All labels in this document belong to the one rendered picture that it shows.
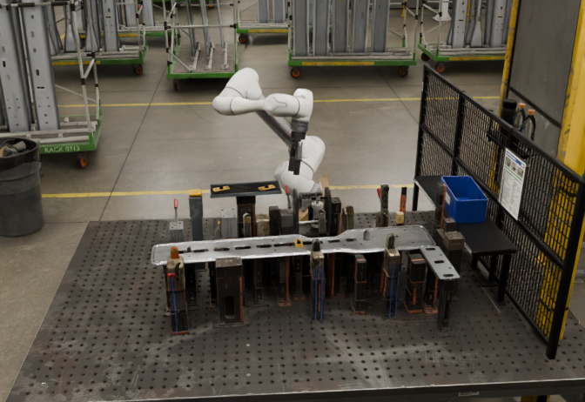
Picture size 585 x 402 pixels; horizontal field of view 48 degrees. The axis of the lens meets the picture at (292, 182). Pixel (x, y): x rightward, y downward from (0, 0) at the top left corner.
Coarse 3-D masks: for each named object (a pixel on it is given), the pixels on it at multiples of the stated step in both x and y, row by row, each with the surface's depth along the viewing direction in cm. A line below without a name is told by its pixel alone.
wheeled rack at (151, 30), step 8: (160, 8) 1232; (64, 16) 1130; (160, 24) 1212; (168, 24) 1212; (80, 32) 1151; (120, 32) 1159; (152, 32) 1160; (160, 32) 1161; (168, 32) 1163; (176, 32) 1169; (168, 40) 1177
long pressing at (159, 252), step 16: (416, 224) 338; (208, 240) 323; (224, 240) 323; (240, 240) 323; (256, 240) 323; (288, 240) 323; (304, 240) 323; (320, 240) 324; (368, 240) 323; (384, 240) 323; (400, 240) 323; (416, 240) 323; (432, 240) 324; (160, 256) 310; (192, 256) 310; (208, 256) 310; (224, 256) 310; (240, 256) 310; (256, 256) 310; (272, 256) 311; (288, 256) 312
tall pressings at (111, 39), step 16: (96, 0) 1008; (112, 0) 984; (32, 16) 982; (48, 16) 978; (96, 16) 1011; (112, 16) 989; (32, 32) 986; (48, 32) 968; (96, 32) 1017; (112, 32) 996; (64, 48) 1004; (80, 48) 1028; (96, 48) 1004; (112, 48) 1005
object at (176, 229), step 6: (174, 222) 328; (180, 222) 328; (174, 228) 322; (180, 228) 322; (174, 234) 323; (180, 234) 323; (174, 240) 324; (180, 240) 324; (180, 252) 328; (186, 282) 336; (186, 288) 336
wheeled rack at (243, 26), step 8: (248, 8) 1262; (240, 24) 1217; (248, 24) 1217; (256, 24) 1218; (264, 24) 1218; (272, 24) 1219; (280, 24) 1219; (240, 32) 1189; (248, 32) 1190; (256, 32) 1190; (264, 32) 1190; (272, 32) 1191; (280, 32) 1192; (312, 32) 1194; (240, 40) 1204; (312, 40) 1218
